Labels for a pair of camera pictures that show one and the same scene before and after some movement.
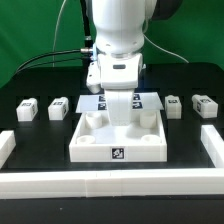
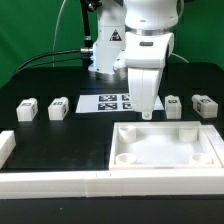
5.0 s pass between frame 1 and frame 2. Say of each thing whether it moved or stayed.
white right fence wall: stayed
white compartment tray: moved
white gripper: moved
